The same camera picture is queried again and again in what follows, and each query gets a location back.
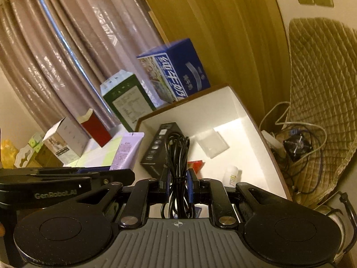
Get clear plastic packet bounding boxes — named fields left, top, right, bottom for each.
left=195, top=128, right=230, bottom=159

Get small black fan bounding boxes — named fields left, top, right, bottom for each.
left=282, top=133, right=309, bottom=162

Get yellow plastic bag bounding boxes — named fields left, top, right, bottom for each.
left=0, top=140, right=21, bottom=169

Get green white tissue pack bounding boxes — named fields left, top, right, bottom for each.
left=27, top=132, right=46, bottom=149

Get tangled cables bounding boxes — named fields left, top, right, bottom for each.
left=259, top=102, right=328, bottom=196

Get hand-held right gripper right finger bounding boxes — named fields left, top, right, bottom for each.
left=187, top=167, right=279, bottom=228

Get red open box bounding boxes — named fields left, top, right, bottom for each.
left=80, top=109, right=113, bottom=148

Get white grey box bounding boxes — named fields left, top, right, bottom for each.
left=42, top=116, right=91, bottom=165

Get brown cardboard box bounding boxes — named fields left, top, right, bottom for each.
left=28, top=148, right=64, bottom=168

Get white power strip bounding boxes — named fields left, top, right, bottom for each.
left=262, top=130, right=287, bottom=158

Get white cardboard cutout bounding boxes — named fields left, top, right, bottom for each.
left=13, top=142, right=39, bottom=168

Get white pill bottle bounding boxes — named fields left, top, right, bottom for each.
left=224, top=166, right=240, bottom=187

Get blue milk carton box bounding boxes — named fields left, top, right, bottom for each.
left=136, top=38, right=211, bottom=108

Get black cable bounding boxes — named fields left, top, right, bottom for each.
left=160, top=133, right=198, bottom=219

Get brown storage box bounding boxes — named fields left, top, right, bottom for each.
left=133, top=84, right=293, bottom=220

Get steel kettle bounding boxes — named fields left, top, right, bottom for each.
left=315, top=191, right=357, bottom=260

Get red packet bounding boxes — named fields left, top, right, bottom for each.
left=187, top=160, right=206, bottom=176

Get purple tube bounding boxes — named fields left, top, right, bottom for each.
left=109, top=132, right=145, bottom=171

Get quilted chair cover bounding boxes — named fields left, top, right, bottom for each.
left=284, top=18, right=357, bottom=210

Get green white carton box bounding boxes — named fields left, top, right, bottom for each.
left=100, top=70, right=157, bottom=131

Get small black box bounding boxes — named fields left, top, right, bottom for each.
left=140, top=122, right=191, bottom=178

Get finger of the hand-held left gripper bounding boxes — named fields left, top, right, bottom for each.
left=0, top=169, right=136, bottom=187
left=0, top=167, right=110, bottom=176

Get beige curtain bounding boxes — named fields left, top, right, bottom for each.
left=0, top=0, right=179, bottom=134

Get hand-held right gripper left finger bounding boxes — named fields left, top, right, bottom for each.
left=75, top=178, right=171, bottom=228

